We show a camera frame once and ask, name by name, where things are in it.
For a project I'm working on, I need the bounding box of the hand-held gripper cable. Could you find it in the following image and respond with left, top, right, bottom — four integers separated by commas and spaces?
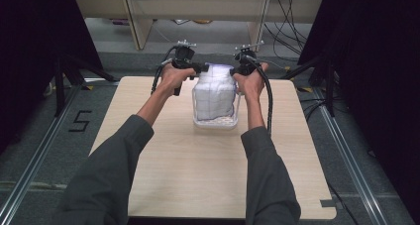
243, 54, 275, 139
150, 45, 181, 96

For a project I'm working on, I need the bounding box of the white metal rack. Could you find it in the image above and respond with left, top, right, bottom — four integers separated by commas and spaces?
191, 80, 243, 131

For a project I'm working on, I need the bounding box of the right hand-held gripper cable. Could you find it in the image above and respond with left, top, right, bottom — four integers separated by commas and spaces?
243, 54, 275, 139

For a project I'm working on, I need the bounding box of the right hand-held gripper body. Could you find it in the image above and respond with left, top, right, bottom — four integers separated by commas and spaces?
233, 41, 265, 77

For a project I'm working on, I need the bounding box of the person's left hand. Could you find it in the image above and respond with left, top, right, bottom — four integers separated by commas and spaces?
157, 62, 198, 97

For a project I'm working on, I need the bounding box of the left hand-held gripper cable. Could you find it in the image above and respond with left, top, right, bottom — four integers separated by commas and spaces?
150, 45, 181, 96

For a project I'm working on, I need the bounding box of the black metal stand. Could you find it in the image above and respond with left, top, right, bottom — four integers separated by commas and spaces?
53, 53, 118, 118
280, 53, 343, 118

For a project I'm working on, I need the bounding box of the white floor cable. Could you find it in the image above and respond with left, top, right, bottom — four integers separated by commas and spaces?
261, 57, 289, 70

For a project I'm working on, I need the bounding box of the white cloth with purple lines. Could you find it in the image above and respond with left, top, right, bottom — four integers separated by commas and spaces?
192, 62, 238, 122

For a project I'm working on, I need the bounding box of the beige wooden shelf unit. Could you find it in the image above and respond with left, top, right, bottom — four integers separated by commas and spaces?
72, 0, 325, 53

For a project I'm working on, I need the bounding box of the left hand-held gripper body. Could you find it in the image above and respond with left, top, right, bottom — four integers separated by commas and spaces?
170, 40, 201, 97

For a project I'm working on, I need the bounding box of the aluminium floor rail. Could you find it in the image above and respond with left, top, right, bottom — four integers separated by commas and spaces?
311, 87, 390, 225
0, 82, 83, 225

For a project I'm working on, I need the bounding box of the bundle of black floor cables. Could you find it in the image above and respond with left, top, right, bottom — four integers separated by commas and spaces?
262, 0, 315, 61

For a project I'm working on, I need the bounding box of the person's right hand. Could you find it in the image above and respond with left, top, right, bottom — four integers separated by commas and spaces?
232, 61, 269, 103

